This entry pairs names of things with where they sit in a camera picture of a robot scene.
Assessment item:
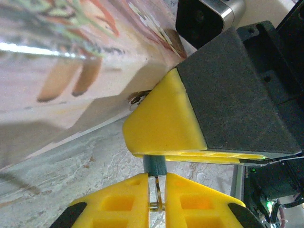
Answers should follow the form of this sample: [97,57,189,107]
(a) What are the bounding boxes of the pink storybook tin box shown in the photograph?
[0,0,198,171]

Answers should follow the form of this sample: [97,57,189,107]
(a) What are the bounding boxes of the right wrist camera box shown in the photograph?
[175,0,247,49]

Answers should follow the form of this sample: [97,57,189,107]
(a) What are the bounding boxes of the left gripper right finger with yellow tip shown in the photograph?
[164,172,266,228]

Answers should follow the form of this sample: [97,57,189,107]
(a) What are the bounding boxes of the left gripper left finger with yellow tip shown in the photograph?
[48,172,151,228]

